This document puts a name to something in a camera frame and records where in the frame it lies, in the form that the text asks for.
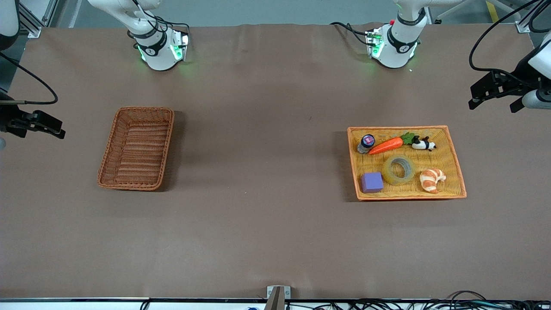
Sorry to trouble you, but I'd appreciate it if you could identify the clear yellowish tape roll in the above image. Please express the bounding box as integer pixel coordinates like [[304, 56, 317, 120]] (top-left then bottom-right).
[[382, 154, 416, 186]]

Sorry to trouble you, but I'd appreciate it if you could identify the brown wicker basket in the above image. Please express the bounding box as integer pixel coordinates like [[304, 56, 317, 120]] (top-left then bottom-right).
[[97, 107, 175, 191]]

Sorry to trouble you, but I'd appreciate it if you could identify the orange yellow wicker basket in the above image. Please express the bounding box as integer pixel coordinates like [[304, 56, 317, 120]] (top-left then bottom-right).
[[347, 125, 467, 201]]

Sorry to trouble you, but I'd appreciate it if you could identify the black white panda toy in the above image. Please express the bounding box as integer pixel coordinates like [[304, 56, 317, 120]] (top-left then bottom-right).
[[411, 136, 437, 152]]

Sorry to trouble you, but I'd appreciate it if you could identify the toy croissant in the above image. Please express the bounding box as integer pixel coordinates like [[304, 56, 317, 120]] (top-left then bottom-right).
[[419, 168, 447, 194]]

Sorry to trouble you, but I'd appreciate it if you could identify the orange toy carrot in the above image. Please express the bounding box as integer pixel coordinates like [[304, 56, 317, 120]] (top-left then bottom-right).
[[368, 132, 416, 155]]

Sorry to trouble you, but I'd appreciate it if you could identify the small jar with blue lid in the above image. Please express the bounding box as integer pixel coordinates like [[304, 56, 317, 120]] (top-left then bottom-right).
[[356, 134, 376, 155]]

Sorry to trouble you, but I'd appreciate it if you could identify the purple cube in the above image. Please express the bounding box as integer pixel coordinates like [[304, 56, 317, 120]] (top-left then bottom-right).
[[361, 172, 384, 194]]

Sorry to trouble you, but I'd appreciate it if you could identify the brown table cover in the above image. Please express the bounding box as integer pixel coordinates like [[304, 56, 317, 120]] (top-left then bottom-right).
[[0, 22, 551, 301]]

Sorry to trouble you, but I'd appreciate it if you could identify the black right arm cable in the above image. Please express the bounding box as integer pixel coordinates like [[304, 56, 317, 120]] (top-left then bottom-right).
[[0, 52, 59, 105]]

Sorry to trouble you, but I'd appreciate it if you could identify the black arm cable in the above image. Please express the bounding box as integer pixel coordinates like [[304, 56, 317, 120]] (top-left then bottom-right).
[[469, 0, 551, 78], [0, 52, 59, 105]]

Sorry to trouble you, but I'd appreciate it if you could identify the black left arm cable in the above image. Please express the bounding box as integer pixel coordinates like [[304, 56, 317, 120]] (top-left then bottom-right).
[[469, 0, 551, 78]]

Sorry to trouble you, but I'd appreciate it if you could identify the aluminium frame profile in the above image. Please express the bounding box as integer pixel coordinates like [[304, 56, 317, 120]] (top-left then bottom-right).
[[17, 0, 59, 38]]

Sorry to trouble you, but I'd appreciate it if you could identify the black left base cable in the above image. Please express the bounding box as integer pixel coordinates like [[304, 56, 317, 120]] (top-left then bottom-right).
[[330, 22, 375, 46]]

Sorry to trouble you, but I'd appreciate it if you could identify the black base cable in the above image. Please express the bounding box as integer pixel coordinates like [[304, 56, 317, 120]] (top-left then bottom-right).
[[330, 22, 375, 46], [153, 16, 191, 35]]

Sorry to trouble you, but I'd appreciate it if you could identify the black right base cable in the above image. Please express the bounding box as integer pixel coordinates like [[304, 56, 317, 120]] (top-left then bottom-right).
[[153, 16, 191, 35]]

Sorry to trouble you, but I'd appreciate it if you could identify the black cable bundle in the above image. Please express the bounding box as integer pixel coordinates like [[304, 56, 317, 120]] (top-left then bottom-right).
[[284, 291, 551, 310]]

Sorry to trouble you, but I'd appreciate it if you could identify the metal table edge bracket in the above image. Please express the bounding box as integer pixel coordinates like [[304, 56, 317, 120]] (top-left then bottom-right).
[[266, 285, 291, 310]]

